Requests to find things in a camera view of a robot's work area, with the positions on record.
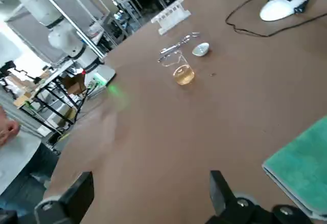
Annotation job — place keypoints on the white desk lamp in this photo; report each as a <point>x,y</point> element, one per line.
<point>283,3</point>

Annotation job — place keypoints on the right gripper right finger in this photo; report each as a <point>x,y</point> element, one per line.
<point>230,203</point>

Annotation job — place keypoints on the folded green cloth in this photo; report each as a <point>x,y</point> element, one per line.
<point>301,162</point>

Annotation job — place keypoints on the small white dish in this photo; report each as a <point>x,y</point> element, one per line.
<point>201,49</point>

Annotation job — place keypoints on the glass beaker with amber liquid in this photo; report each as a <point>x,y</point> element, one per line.
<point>182,71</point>

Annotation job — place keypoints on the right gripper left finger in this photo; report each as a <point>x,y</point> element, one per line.
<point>74,198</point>

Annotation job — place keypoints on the white test tube rack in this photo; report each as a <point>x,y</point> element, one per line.
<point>171,16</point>

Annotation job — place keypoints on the metal crucible tongs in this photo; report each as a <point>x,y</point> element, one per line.
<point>176,46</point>

